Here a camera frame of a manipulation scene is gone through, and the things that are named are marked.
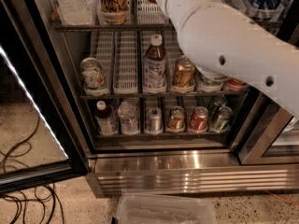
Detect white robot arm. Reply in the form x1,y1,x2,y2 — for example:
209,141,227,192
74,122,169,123
156,0,299,118

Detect gold tall can top shelf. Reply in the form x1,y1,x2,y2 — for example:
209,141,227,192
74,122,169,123
98,0,129,25

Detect brown tea bottle middle shelf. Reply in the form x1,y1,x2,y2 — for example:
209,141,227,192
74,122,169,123
143,34,166,93

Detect brown tea bottle shelf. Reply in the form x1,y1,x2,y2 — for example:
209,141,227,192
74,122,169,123
94,101,118,135
143,34,166,93

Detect gold can middle shelf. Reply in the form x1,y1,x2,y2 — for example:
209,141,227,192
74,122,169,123
172,55,195,88

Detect blue white can top shelf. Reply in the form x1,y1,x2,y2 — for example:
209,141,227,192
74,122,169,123
242,0,284,21

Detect white green can front middle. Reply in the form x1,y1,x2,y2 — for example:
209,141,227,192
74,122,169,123
200,75,223,87

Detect white green can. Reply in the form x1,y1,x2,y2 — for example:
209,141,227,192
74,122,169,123
200,75,223,87
80,57,106,90

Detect red coke can front middle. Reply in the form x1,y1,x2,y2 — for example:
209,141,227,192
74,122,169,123
227,78,247,87

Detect clear water bottle top shelf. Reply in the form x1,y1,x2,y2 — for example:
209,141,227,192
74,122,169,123
57,0,94,26

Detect clear water bottle shelf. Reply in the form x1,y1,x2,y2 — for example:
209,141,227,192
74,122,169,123
118,98,140,135
57,0,94,26

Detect green can rear bottom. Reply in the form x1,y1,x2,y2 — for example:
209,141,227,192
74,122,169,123
208,95,227,118

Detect white green can middle left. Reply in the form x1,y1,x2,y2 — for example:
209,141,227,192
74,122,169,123
80,57,106,90

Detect silver can bottom shelf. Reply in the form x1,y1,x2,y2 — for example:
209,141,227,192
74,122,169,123
148,107,162,132

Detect red can bottom shelf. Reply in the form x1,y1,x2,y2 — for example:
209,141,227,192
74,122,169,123
189,106,208,132

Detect clear water bottle bottom shelf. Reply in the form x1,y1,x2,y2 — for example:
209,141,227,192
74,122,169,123
118,98,140,135

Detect gold can bottom shelf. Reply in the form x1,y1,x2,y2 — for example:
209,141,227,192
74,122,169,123
167,105,185,130

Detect stainless steel display fridge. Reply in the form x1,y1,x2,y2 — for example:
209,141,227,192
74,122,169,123
36,0,299,197

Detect green can front bottom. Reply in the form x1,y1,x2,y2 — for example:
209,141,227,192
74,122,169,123
211,106,233,131

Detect brown tea bottle bottom shelf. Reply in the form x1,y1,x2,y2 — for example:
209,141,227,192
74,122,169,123
94,101,118,135

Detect open glass fridge door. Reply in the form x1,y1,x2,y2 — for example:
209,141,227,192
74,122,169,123
0,0,88,195

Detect right sliding glass door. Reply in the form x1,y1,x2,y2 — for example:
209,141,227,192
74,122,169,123
238,93,299,165

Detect clear plastic bin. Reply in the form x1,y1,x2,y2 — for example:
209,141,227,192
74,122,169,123
111,193,217,224

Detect orange cable on floor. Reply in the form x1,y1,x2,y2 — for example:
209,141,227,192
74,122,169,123
264,189,299,207

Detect black cables on floor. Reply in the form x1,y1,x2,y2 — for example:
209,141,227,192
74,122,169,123
0,115,65,224

